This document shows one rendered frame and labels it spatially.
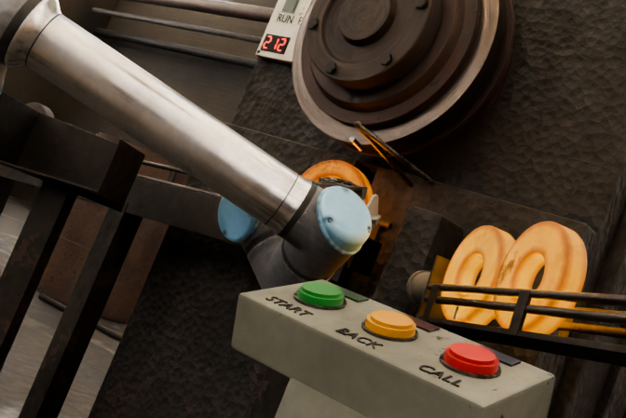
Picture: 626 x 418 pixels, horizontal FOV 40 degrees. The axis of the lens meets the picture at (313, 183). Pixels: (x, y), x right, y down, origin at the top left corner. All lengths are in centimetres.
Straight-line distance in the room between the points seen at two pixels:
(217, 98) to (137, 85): 996
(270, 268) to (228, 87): 983
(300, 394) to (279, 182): 52
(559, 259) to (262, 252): 44
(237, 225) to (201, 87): 1011
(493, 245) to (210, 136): 44
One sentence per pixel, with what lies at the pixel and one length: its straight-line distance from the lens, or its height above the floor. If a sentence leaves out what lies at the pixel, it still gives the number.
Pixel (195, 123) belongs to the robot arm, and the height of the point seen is 75.
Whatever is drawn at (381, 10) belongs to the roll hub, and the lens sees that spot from 164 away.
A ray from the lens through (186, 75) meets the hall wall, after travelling 1169.
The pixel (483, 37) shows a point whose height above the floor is 114.
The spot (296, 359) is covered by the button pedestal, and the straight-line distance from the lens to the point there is 68.
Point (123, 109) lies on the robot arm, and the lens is 116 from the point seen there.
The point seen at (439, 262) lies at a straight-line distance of 136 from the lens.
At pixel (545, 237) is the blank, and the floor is 78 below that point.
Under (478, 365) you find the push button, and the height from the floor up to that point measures 60.
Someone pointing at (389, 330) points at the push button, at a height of 60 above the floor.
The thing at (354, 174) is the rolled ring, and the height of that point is 83.
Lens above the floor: 62
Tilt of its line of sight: 6 degrees up
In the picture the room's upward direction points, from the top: 22 degrees clockwise
